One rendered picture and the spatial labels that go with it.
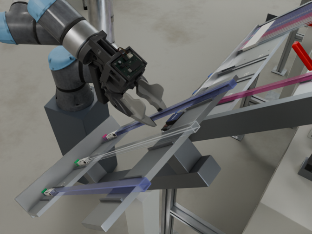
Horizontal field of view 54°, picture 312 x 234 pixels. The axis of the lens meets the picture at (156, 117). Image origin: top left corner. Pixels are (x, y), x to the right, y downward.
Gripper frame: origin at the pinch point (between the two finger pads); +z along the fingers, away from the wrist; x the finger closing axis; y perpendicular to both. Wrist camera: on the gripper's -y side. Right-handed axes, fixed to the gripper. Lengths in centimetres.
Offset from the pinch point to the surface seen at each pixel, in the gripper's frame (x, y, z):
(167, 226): 9, -70, 34
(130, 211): -14.2, -15.0, 10.6
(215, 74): 42.8, -21.3, 4.0
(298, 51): 17.5, 22.4, 11.0
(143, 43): 125, -131, -52
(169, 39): 142, -126, -40
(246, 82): 31.9, -4.5, 11.3
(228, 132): 13.8, -4.0, 15.5
